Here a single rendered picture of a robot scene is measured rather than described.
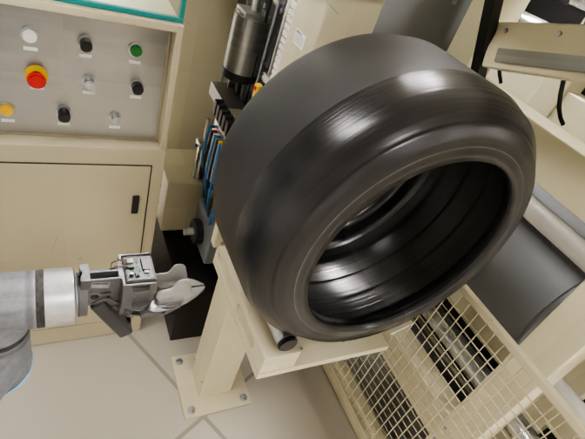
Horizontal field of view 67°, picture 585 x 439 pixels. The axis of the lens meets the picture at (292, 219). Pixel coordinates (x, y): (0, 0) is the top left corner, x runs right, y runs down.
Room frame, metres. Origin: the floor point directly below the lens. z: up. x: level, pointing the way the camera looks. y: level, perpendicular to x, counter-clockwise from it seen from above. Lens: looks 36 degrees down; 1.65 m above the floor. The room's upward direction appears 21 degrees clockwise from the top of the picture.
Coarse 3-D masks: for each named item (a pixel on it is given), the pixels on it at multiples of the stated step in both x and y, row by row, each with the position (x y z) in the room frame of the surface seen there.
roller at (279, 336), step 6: (276, 330) 0.62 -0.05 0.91; (276, 336) 0.61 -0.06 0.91; (282, 336) 0.61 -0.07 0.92; (288, 336) 0.61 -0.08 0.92; (294, 336) 0.62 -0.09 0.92; (276, 342) 0.60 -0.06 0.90; (282, 342) 0.60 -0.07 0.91; (288, 342) 0.60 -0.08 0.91; (294, 342) 0.61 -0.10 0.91; (282, 348) 0.60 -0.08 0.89; (288, 348) 0.61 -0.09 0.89
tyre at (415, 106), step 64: (320, 64) 0.71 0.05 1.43; (384, 64) 0.70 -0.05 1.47; (448, 64) 0.75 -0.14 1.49; (256, 128) 0.65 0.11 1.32; (320, 128) 0.59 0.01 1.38; (384, 128) 0.58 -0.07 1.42; (448, 128) 0.62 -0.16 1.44; (512, 128) 0.70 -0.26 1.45; (256, 192) 0.56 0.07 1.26; (320, 192) 0.53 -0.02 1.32; (384, 192) 0.56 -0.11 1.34; (448, 192) 0.98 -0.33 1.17; (512, 192) 0.74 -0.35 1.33; (256, 256) 0.51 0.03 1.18; (320, 256) 0.53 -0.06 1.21; (384, 256) 0.92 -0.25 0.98; (448, 256) 0.88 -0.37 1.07; (320, 320) 0.58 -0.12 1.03; (384, 320) 0.69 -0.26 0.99
